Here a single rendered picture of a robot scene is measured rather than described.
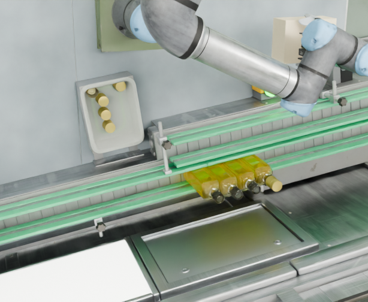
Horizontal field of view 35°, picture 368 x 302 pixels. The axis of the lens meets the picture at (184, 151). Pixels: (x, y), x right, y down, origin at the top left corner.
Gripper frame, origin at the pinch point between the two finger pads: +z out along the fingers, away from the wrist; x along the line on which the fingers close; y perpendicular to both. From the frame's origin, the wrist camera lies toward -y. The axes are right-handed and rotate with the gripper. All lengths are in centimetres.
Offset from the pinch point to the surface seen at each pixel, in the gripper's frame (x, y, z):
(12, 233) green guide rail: 56, 85, 17
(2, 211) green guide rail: 49, 87, 18
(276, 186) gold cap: 41.4, 10.0, -5.9
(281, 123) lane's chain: 31.3, -5.8, 22.3
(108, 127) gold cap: 29, 52, 29
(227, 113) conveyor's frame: 26.5, 13.8, 23.5
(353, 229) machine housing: 55, -12, -14
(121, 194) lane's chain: 50, 50, 22
